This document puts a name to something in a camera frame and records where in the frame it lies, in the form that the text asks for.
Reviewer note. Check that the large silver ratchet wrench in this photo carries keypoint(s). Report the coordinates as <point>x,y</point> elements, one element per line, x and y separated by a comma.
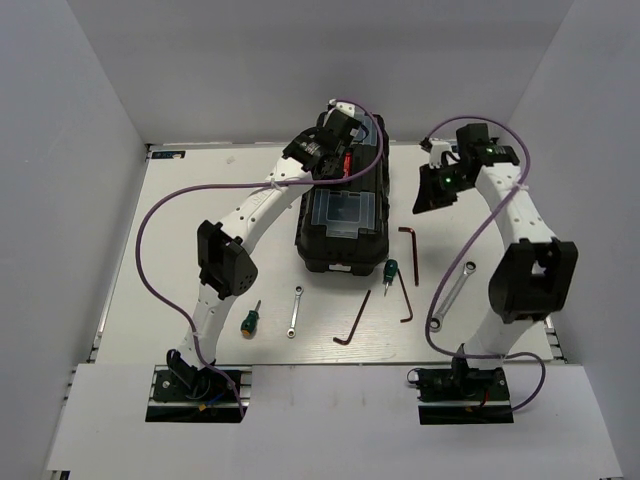
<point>436,321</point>

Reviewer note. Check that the black plastic toolbox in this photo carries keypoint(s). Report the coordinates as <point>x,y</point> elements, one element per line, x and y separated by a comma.
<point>345,227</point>

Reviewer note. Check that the small green stubby screwdriver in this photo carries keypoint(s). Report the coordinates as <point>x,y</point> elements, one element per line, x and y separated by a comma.
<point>389,273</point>

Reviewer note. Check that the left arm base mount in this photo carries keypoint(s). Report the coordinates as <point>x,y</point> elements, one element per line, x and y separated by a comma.
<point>211,402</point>

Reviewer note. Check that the brown hex key upper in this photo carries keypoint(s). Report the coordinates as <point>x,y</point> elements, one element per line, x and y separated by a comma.
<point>414,252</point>

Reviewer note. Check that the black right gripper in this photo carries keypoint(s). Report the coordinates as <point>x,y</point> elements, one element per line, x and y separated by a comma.
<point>427,197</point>

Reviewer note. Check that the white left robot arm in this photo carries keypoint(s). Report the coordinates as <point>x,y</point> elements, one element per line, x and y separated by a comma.
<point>224,248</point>

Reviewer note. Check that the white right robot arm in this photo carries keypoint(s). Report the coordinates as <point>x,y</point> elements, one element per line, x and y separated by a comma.
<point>533,277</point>

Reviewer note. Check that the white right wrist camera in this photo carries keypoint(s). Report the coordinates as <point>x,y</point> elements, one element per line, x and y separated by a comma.
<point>441,152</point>

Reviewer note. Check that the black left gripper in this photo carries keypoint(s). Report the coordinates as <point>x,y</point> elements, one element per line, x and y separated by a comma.
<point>340,173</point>

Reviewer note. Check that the small silver ratchet wrench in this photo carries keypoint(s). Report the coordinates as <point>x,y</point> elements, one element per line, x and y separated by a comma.
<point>291,332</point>

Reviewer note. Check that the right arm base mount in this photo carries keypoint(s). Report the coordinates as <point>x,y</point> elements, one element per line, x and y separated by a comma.
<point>461,396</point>

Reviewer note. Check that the brown hex key middle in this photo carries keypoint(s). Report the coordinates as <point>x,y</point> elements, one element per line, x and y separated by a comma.
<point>410,314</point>

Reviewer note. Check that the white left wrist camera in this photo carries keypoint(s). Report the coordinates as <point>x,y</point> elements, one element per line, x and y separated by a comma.
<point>346,108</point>

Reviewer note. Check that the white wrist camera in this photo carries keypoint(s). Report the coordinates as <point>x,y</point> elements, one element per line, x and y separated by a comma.
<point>346,108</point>
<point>441,152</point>

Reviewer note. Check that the green screwdriver orange cap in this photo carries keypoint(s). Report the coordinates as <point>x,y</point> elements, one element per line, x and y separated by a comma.
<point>249,324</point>

